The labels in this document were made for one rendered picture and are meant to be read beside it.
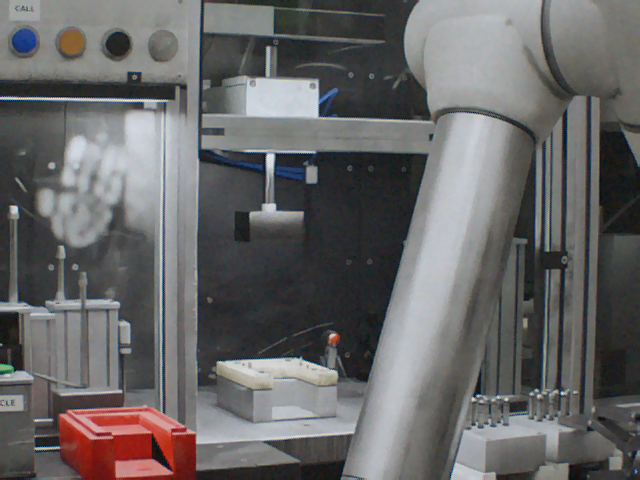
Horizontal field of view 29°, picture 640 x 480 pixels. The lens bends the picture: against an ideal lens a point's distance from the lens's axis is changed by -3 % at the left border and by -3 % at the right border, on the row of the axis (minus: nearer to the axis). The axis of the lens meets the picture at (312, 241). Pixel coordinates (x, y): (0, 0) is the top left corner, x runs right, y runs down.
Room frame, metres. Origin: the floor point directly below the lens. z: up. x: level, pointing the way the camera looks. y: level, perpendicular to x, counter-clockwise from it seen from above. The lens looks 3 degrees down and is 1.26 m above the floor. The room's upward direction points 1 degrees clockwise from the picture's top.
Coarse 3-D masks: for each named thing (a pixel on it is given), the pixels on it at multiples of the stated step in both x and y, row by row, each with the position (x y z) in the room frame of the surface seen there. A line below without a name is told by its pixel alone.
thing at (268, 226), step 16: (272, 160) 1.90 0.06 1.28; (272, 176) 1.90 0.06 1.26; (272, 192) 1.90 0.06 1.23; (272, 208) 1.90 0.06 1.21; (240, 224) 1.90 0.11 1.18; (256, 224) 1.87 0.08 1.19; (272, 224) 1.88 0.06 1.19; (288, 224) 1.89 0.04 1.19; (240, 240) 1.90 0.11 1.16; (256, 240) 1.87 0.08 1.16; (272, 240) 1.88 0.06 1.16; (288, 240) 1.89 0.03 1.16
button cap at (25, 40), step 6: (24, 30) 1.53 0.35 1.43; (30, 30) 1.53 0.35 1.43; (18, 36) 1.52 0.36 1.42; (24, 36) 1.53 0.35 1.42; (30, 36) 1.53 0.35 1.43; (36, 36) 1.53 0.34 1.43; (18, 42) 1.52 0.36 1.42; (24, 42) 1.53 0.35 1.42; (30, 42) 1.53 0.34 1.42; (18, 48) 1.52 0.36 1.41; (24, 48) 1.53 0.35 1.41; (30, 48) 1.53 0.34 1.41
